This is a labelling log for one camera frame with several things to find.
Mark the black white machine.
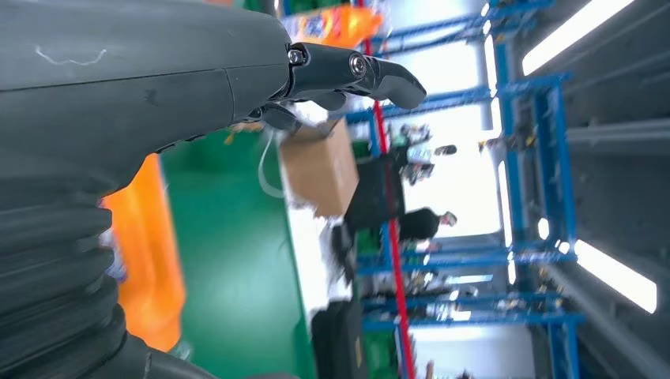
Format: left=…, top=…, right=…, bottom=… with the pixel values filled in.
left=392, top=123, right=459, bottom=186

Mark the black square equipment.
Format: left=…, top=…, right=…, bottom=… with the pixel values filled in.
left=342, top=154, right=408, bottom=238

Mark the green plastic crate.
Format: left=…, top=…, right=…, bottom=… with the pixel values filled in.
left=361, top=329, right=401, bottom=379

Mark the white table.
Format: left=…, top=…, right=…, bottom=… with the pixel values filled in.
left=280, top=112, right=362, bottom=325

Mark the orange detergent bottle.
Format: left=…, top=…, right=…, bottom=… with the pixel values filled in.
left=281, top=4, right=384, bottom=49
left=99, top=152, right=188, bottom=354

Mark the blue metal rack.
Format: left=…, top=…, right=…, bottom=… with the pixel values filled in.
left=282, top=0, right=587, bottom=379

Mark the red rack beam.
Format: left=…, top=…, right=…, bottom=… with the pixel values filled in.
left=356, top=0, right=417, bottom=379

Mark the brown cardboard box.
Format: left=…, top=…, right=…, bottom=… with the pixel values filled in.
left=278, top=118, right=361, bottom=220

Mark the white cable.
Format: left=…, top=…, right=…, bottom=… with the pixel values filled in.
left=257, top=130, right=286, bottom=201

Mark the person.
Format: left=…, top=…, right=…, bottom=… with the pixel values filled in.
left=398, top=207, right=458, bottom=243

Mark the black zip carrying case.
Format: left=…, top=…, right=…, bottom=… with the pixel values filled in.
left=310, top=298, right=370, bottom=379

